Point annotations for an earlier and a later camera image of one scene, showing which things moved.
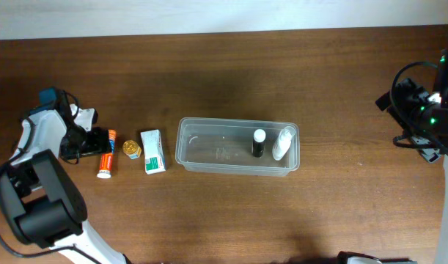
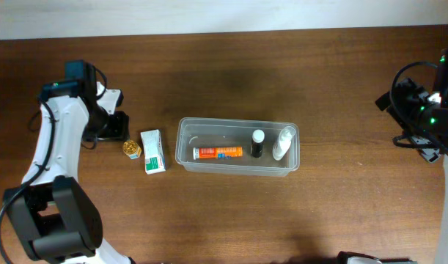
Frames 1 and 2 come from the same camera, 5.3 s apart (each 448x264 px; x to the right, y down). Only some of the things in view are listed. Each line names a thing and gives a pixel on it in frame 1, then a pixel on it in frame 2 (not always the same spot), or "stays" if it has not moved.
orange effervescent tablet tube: x=106 y=158 to x=217 y=152
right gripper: x=386 y=101 stays
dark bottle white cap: x=259 y=136 stays
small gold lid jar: x=132 y=149 stays
